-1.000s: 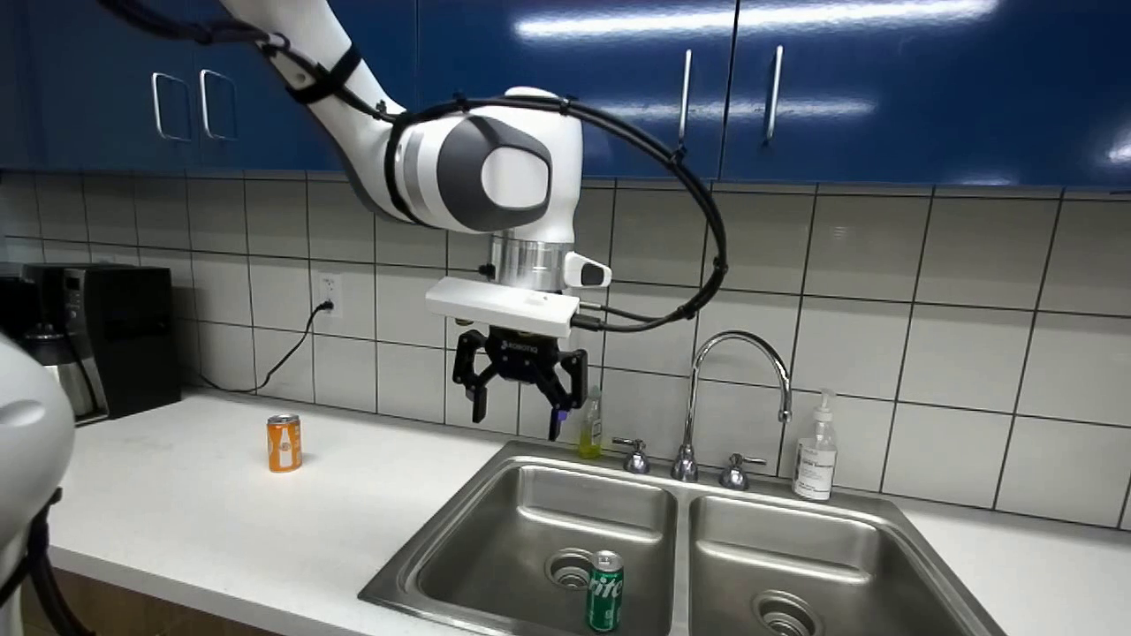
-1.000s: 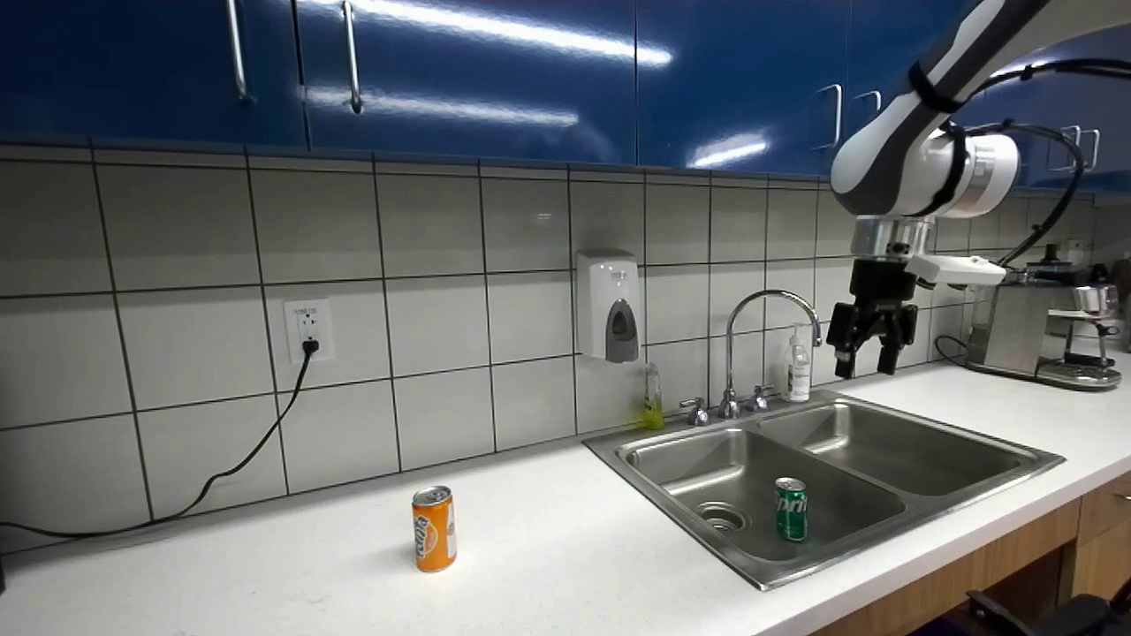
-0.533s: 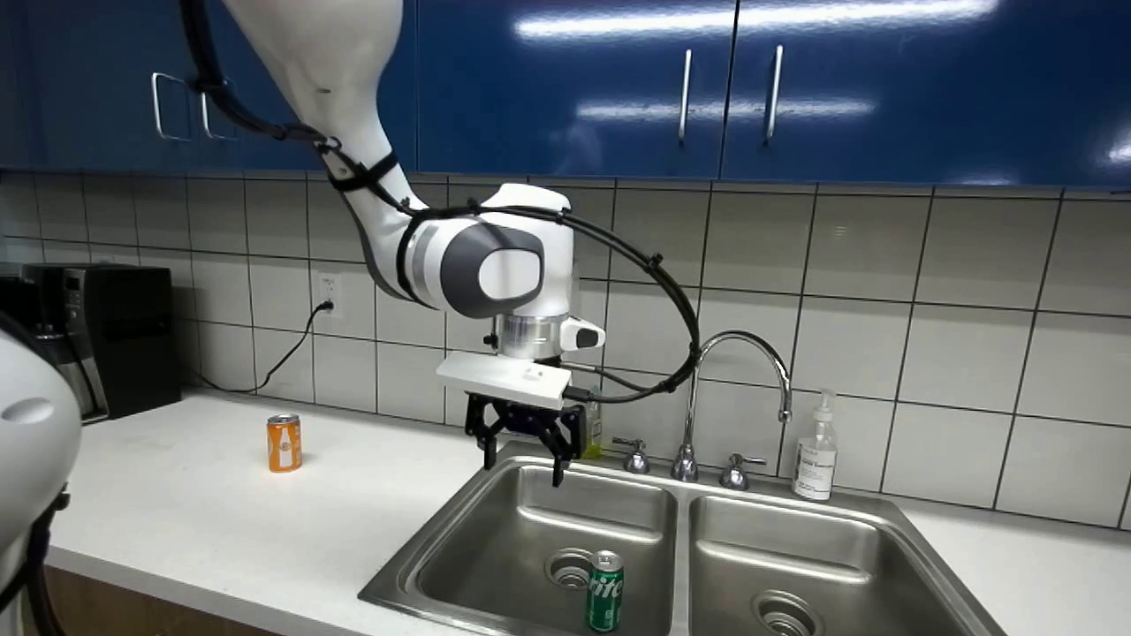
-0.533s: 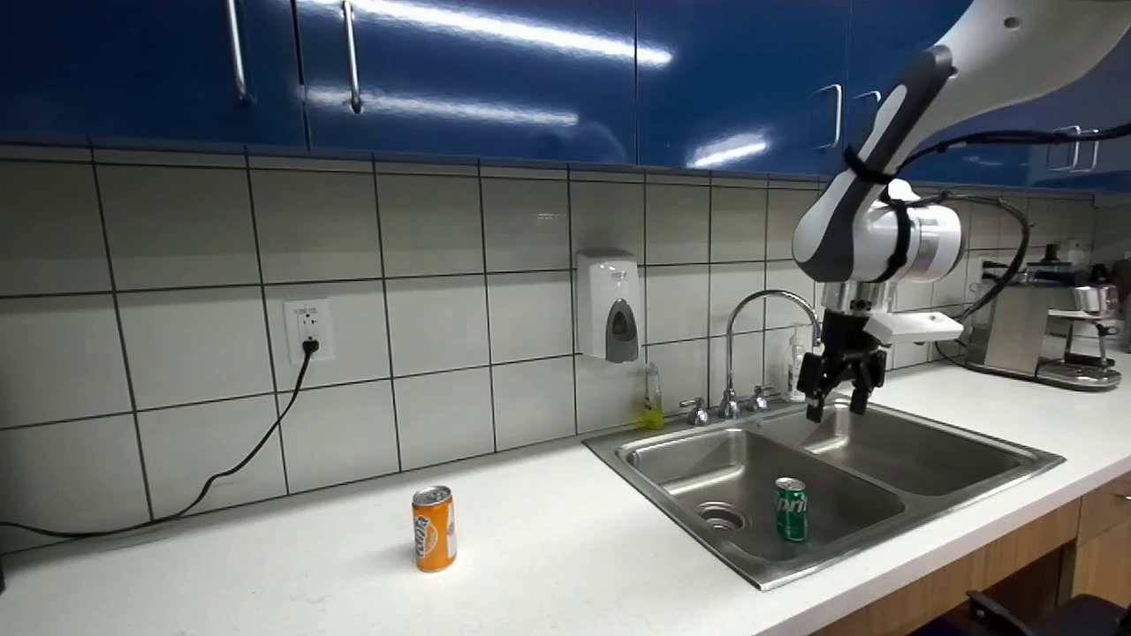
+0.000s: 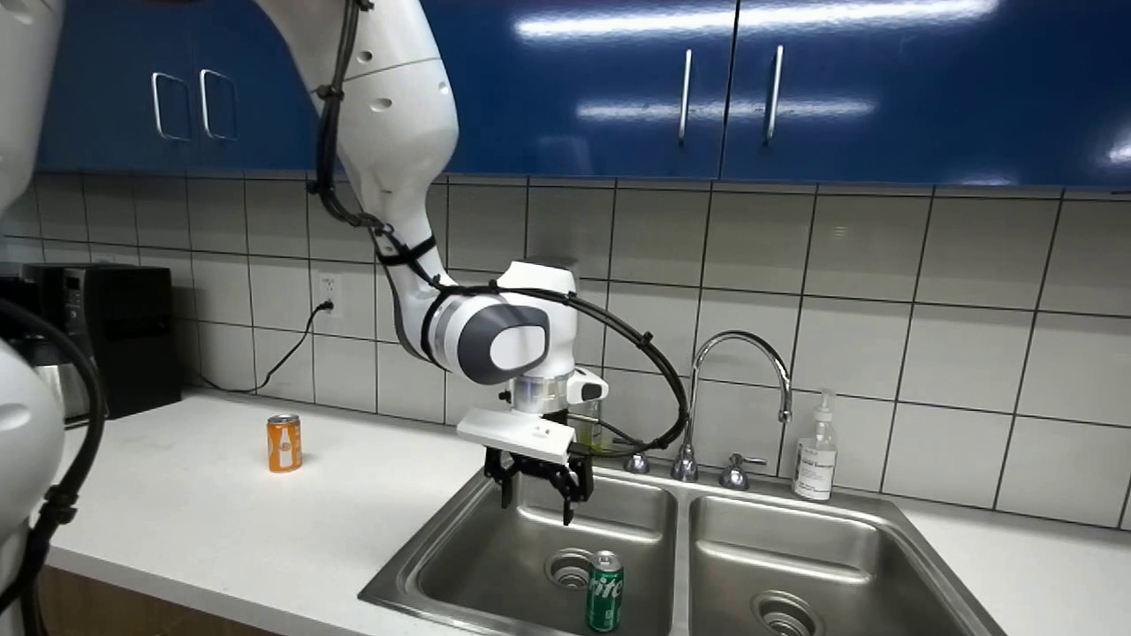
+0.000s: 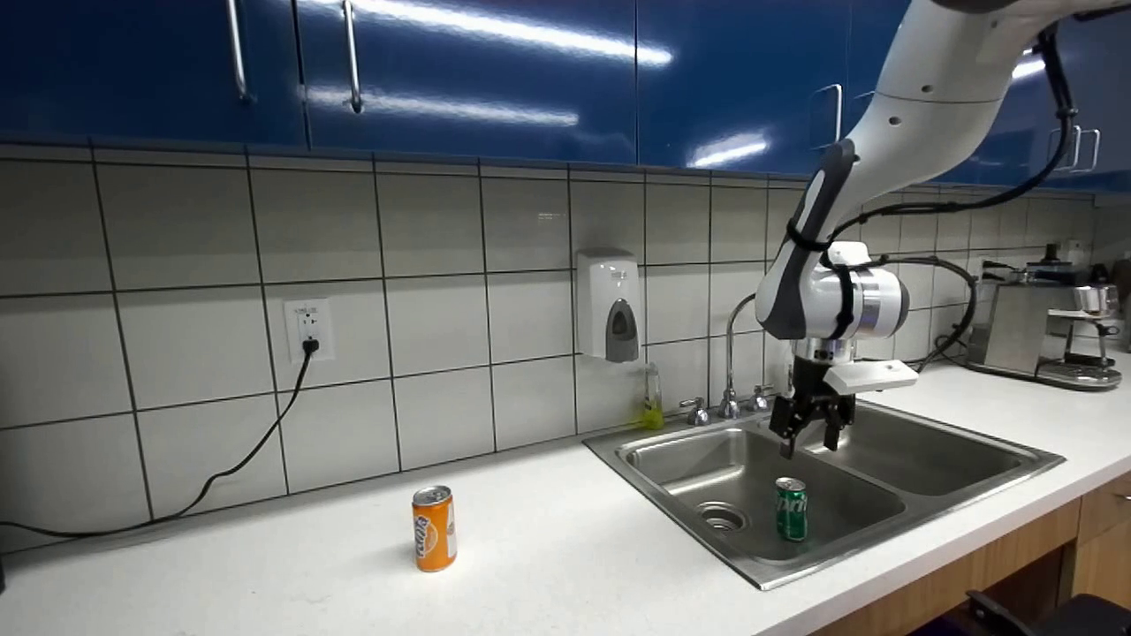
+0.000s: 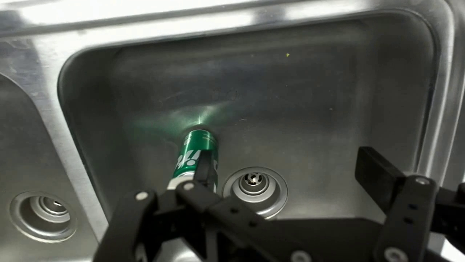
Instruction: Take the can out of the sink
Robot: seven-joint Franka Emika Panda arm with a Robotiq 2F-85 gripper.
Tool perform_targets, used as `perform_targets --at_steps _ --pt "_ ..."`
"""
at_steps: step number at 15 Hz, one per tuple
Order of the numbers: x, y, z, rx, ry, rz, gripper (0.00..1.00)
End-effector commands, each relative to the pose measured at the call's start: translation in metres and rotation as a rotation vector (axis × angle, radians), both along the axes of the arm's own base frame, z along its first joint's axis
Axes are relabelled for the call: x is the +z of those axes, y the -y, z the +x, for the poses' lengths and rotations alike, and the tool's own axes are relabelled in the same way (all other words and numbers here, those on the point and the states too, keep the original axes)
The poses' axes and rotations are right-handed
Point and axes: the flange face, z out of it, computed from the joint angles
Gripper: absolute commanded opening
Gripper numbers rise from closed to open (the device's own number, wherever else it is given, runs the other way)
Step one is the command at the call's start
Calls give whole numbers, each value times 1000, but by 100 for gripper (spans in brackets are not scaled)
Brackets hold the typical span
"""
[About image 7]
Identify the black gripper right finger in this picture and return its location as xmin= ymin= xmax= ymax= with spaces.
xmin=355 ymin=146 xmax=465 ymax=262

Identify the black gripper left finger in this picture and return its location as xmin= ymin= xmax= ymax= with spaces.
xmin=92 ymin=149 xmax=292 ymax=262

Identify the green soda can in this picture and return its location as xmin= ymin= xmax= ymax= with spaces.
xmin=166 ymin=127 xmax=218 ymax=193

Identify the round metal sink drain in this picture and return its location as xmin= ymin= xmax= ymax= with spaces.
xmin=222 ymin=167 xmax=289 ymax=222
xmin=7 ymin=191 xmax=79 ymax=245

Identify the stainless steel double sink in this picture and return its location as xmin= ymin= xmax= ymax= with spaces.
xmin=0 ymin=0 xmax=465 ymax=262

